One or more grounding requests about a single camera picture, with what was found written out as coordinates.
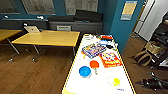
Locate black sofa section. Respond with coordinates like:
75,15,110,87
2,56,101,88
73,9,104,24

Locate yellow framed wall poster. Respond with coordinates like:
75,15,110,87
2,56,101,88
120,0,138,21

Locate colourful game boxes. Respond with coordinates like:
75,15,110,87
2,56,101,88
81,42,108,59

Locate interior glass window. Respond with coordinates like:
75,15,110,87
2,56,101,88
0,0,21,15
63,0,99,16
20,0,56,16

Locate small red black box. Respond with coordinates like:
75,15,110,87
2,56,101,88
100,34,114,41

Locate tan cardboard box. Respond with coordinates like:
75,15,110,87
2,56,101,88
144,41,164,56

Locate long wooden table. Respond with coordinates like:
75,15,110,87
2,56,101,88
0,28,22,56
10,29,81,63

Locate white round dish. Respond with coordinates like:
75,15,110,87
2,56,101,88
82,34,96,42

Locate small blue white item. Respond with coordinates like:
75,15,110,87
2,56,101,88
99,39,110,46

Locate yellow bowl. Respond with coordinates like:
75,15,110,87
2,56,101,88
112,77,121,87

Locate yellow air hockey table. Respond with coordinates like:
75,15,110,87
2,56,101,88
60,33,137,94

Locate small black item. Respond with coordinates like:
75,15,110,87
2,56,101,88
107,42,118,49

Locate grey rectangular cushion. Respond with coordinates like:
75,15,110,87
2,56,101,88
55,24,73,32

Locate small white ledge device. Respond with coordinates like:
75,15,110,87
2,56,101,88
3,14,10,20
35,15,46,20

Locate red board game box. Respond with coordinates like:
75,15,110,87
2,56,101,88
99,50,122,69

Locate blue bowl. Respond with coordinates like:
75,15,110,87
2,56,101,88
78,65,92,79

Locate brown backpack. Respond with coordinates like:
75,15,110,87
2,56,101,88
133,50,154,67

